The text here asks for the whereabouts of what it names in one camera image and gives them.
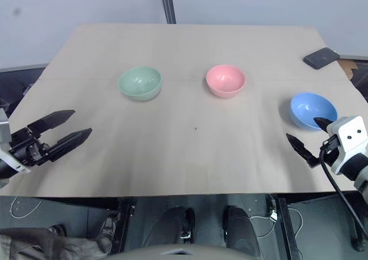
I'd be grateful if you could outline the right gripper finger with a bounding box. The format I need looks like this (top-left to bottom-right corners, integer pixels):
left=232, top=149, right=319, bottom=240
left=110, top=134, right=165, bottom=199
left=313, top=116, right=333, bottom=133
left=286, top=132, right=320, bottom=169

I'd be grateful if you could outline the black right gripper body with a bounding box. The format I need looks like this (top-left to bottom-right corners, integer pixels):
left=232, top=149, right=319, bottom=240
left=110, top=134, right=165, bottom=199
left=318, top=135, right=344, bottom=165

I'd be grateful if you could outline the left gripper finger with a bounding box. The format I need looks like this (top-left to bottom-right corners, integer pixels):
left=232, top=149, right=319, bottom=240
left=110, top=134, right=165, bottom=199
left=47, top=128, right=93, bottom=162
left=27, top=109, right=76, bottom=134

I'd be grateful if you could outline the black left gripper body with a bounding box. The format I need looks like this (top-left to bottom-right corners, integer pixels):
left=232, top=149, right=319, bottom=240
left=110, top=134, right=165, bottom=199
left=8, top=128, right=51, bottom=169

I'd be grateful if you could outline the blue bowl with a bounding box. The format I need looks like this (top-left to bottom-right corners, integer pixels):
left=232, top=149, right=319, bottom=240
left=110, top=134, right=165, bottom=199
left=290, top=92, right=338, bottom=132

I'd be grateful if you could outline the brown cardboard piece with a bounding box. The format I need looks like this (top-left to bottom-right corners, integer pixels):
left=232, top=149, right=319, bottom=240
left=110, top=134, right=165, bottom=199
left=338, top=58, right=360, bottom=79

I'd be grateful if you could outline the flat black rectangular device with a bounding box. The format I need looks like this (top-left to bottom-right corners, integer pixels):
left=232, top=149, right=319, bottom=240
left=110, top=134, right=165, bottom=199
left=302, top=48, right=340, bottom=70

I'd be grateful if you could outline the green bowl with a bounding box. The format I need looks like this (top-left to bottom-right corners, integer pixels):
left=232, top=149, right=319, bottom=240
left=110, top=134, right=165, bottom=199
left=118, top=66, right=162, bottom=102

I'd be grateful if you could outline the brown crumpled cloth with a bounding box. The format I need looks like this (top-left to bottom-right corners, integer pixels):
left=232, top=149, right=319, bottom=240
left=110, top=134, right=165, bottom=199
left=0, top=216, right=116, bottom=260

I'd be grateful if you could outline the black caster wheel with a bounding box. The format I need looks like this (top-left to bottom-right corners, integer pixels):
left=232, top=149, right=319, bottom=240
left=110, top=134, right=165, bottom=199
left=350, top=233, right=368, bottom=253

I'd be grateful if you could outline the dark rounded shape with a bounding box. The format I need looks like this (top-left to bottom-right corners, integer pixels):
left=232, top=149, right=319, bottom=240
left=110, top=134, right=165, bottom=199
left=223, top=205, right=260, bottom=255

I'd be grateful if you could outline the pink red bowl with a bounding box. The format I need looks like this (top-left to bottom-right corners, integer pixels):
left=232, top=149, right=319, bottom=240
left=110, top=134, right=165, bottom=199
left=205, top=64, right=246, bottom=99

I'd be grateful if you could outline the grey robot torso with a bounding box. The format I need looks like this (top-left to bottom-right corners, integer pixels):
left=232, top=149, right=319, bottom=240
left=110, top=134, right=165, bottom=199
left=105, top=242, right=267, bottom=260

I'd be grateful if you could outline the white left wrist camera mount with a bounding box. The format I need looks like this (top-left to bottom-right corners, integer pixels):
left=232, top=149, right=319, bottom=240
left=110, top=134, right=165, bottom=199
left=0, top=109, right=31, bottom=173

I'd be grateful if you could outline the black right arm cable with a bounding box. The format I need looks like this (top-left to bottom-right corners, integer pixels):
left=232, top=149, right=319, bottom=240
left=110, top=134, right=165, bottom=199
left=319, top=143, right=362, bottom=245

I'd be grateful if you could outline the thin white wire loop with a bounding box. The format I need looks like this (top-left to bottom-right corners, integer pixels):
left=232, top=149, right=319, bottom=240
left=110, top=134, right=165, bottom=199
left=10, top=196, right=43, bottom=219

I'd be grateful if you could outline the white floor cable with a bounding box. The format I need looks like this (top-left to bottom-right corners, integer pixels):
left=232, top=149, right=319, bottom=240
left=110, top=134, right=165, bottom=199
left=249, top=208, right=304, bottom=240

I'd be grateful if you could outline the black table leg frame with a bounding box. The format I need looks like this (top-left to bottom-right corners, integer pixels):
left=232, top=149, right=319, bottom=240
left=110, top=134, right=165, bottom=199
left=266, top=195, right=299, bottom=260
left=110, top=198, right=136, bottom=255

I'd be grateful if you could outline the grey vertical wall post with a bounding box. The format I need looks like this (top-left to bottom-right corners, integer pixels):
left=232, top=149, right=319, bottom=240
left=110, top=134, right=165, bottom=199
left=159, top=0, right=177, bottom=25

